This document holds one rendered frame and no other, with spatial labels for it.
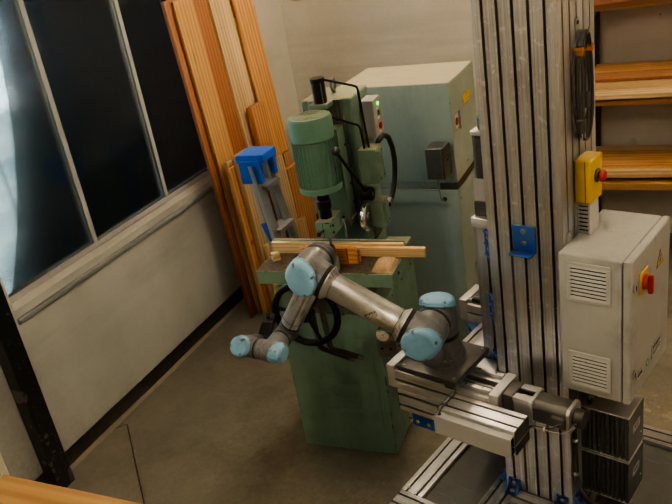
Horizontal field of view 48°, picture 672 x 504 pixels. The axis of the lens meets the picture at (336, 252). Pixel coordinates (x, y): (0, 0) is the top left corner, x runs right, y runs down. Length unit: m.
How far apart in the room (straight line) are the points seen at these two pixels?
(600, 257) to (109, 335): 2.58
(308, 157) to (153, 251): 1.52
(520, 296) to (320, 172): 0.98
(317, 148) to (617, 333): 1.32
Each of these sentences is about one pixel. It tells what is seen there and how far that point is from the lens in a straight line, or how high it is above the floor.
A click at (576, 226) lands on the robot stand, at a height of 1.25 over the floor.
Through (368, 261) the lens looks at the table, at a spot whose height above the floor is 0.90.
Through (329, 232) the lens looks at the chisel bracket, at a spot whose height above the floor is 1.03.
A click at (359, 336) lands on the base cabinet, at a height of 0.61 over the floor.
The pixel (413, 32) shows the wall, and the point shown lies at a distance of 5.17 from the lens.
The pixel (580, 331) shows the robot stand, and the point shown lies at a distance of 2.33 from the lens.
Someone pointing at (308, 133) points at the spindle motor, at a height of 1.46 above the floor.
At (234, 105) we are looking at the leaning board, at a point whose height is 1.25.
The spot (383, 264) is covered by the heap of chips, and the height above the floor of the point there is 0.92.
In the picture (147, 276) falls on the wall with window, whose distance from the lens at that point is 4.17.
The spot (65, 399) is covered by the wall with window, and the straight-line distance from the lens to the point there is 3.83.
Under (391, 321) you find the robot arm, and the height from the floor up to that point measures 1.05.
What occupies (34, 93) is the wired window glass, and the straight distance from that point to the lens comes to 3.73.
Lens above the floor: 2.20
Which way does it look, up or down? 24 degrees down
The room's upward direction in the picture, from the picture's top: 10 degrees counter-clockwise
